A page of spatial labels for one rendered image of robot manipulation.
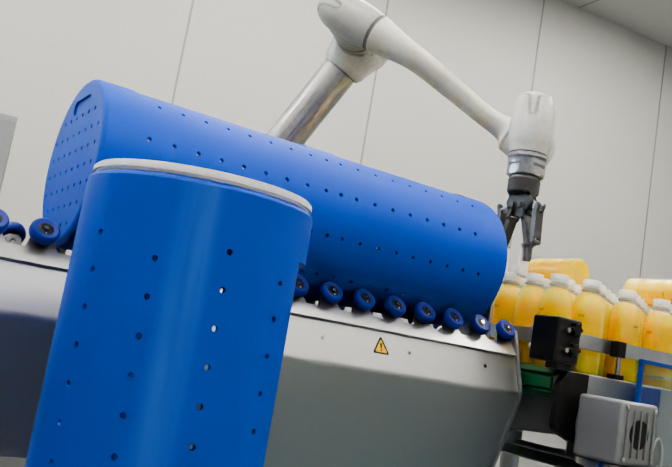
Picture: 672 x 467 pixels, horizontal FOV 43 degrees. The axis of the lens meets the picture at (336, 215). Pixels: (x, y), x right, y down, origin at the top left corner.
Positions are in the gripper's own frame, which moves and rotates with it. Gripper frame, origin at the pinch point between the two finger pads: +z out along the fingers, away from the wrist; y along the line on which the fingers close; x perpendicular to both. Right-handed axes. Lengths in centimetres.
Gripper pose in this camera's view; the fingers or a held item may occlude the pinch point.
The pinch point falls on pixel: (513, 263)
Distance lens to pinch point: 202.7
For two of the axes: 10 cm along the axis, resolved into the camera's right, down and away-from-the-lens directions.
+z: -1.7, 9.7, -1.5
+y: 5.5, -0.4, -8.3
